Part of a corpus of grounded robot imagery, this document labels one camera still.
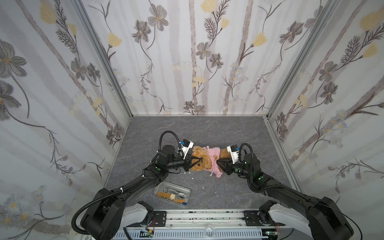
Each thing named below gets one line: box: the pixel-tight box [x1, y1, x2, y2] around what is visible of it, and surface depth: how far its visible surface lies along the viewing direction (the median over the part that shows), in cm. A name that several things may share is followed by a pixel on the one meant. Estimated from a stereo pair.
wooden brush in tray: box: [156, 191, 186, 203], surface depth 83 cm
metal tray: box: [154, 181, 192, 207], surface depth 84 cm
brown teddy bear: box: [189, 146, 231, 172], surface depth 76 cm
